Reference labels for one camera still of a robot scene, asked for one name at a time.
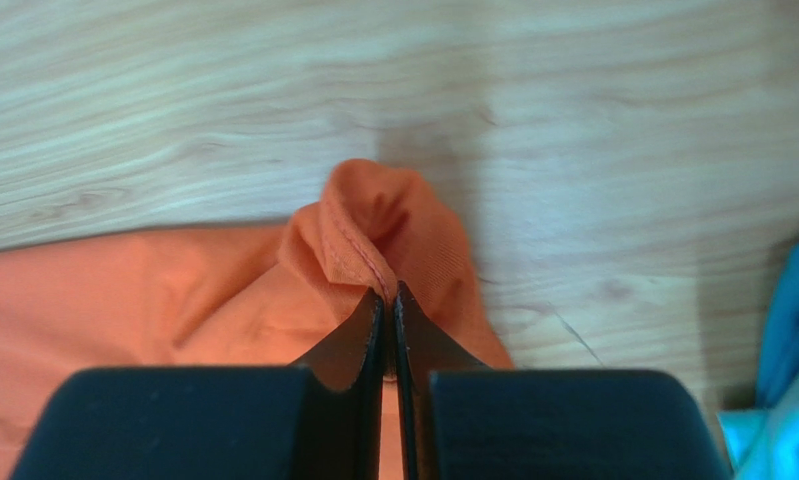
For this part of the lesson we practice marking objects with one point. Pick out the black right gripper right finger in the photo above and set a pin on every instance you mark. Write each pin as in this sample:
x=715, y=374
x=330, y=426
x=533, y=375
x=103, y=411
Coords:
x=462, y=419

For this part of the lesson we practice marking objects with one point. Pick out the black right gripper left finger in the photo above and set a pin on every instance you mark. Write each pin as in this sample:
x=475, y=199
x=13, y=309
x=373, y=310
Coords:
x=316, y=418

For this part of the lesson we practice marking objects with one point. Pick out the orange t shirt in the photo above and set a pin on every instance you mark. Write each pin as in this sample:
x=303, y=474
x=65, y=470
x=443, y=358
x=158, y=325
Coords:
x=234, y=295

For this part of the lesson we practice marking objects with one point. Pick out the teal folded t shirt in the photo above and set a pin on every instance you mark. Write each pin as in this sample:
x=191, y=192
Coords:
x=763, y=442

